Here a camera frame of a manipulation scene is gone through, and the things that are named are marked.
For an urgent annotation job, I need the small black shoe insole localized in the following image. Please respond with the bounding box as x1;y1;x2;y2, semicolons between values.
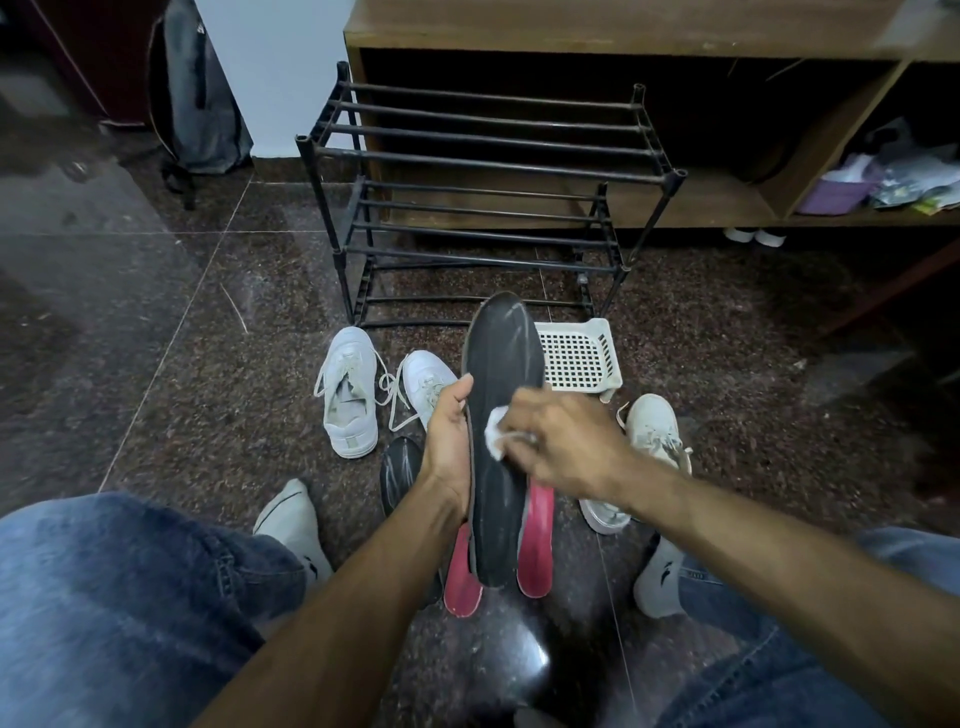
378;436;426;520

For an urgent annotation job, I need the brown wooden bar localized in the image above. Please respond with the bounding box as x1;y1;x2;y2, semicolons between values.
819;238;960;337

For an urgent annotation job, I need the person's left hand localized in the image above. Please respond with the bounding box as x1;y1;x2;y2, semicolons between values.
418;373;476;520

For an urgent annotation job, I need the white sneaker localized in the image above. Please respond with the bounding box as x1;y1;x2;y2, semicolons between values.
578;393;694;537
313;326;393;460
378;349;459;434

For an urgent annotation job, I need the white cleaning wipe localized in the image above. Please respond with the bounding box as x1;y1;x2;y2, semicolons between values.
483;405;538;461

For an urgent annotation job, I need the brown wooden shelf unit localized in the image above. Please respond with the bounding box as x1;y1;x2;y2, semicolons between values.
342;0;960;231

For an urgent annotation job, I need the grey backpack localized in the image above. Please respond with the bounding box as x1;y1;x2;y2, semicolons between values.
145;0;255;213

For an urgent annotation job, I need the person's left forearm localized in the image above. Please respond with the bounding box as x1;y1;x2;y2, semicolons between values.
191;480;472;728

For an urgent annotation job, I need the person's right forearm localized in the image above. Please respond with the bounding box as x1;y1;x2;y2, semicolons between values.
615;450;960;728

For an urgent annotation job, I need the large black shoe insole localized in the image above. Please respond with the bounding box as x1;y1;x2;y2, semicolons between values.
460;291;547;591

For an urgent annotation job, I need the person's left leg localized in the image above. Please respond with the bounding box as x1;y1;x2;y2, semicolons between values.
0;491;309;728

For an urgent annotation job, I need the red shoe insole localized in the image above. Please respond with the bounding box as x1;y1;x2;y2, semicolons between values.
443;521;486;620
516;480;557;600

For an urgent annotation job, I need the person's leg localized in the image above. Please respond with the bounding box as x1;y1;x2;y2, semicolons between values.
654;525;960;728
0;491;309;728

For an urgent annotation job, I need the pile of papers and bags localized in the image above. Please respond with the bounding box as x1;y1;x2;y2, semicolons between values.
843;118;960;217

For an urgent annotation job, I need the person's left white sock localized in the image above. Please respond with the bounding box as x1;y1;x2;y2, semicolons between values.
252;478;336;603

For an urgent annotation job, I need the person's right hand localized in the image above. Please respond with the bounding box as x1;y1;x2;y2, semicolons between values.
495;386;640;513

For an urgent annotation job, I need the dark red cabinet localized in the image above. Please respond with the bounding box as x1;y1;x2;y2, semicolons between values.
28;0;168;127

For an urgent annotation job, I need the person's right leg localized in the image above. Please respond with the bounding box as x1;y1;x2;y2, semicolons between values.
654;525;960;728

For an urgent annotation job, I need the black metal shoe rack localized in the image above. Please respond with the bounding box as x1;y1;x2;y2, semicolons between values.
294;61;689;332

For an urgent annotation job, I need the person's right white sock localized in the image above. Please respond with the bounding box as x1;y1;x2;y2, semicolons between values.
632;534;689;621

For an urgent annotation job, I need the white plastic basket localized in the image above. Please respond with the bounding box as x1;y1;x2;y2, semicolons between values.
533;318;624;405

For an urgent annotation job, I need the purple plastic container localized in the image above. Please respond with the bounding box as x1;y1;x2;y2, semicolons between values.
795;174;880;218

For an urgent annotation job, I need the person's white sock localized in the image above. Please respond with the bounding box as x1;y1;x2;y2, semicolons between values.
252;478;336;603
632;534;689;621

